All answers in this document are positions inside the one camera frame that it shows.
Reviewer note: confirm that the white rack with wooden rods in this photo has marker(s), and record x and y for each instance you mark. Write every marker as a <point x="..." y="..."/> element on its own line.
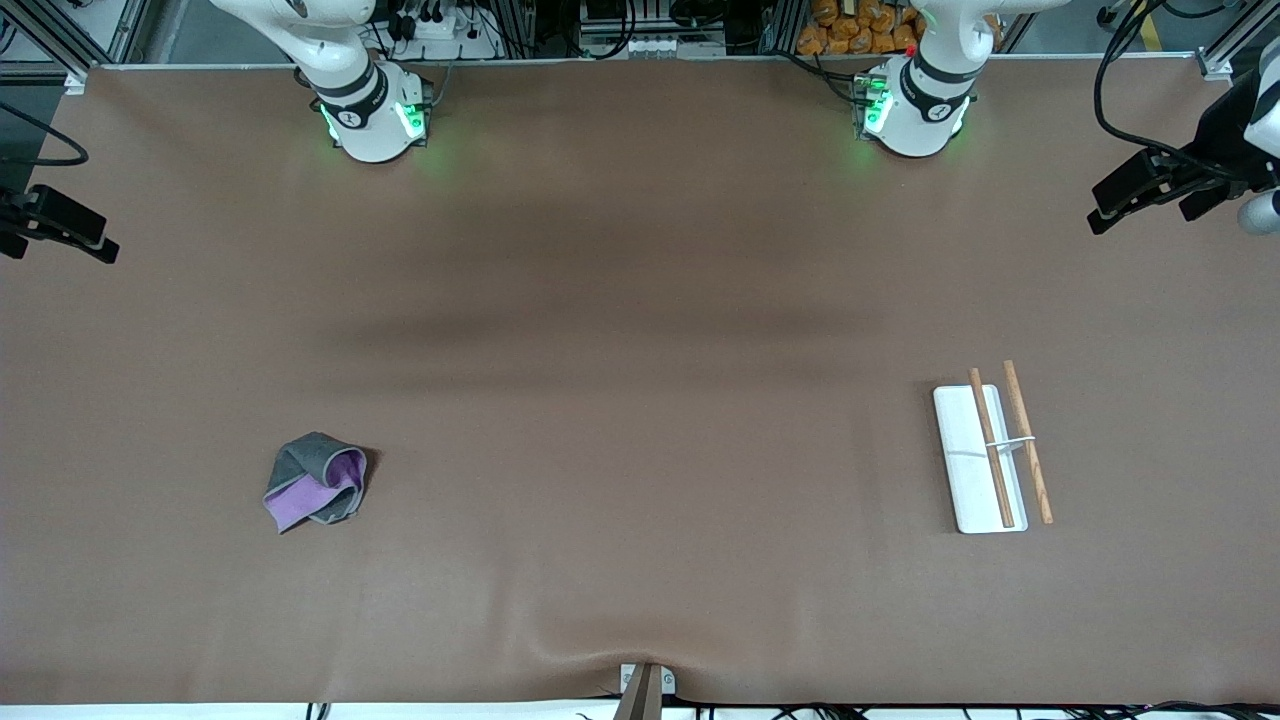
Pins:
<point x="975" y="470"/>

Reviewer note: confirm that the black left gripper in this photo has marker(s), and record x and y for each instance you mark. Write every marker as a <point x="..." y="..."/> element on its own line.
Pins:
<point x="1218" y="135"/>

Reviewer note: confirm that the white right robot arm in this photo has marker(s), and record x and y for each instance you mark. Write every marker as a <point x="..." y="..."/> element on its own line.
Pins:
<point x="365" y="110"/>

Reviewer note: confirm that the aluminium frame profile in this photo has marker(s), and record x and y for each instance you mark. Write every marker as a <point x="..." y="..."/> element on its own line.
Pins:
<point x="75" y="40"/>
<point x="1235" y="45"/>

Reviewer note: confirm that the orange bagged items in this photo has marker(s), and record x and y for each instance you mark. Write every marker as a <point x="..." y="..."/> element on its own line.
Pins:
<point x="860" y="30"/>

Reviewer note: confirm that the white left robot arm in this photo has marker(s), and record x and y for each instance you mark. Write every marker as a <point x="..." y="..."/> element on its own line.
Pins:
<point x="915" y="110"/>

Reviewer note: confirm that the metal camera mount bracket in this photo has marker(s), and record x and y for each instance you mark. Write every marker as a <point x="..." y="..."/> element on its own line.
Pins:
<point x="645" y="690"/>

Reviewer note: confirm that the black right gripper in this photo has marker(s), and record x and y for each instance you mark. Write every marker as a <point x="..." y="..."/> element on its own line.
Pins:
<point x="40" y="218"/>

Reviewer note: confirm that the white power strip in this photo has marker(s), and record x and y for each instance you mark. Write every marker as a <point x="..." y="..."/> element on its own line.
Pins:
<point x="440" y="25"/>

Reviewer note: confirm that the grey and purple towel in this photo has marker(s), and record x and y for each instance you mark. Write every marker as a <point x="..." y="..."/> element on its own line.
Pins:
<point x="315" y="480"/>

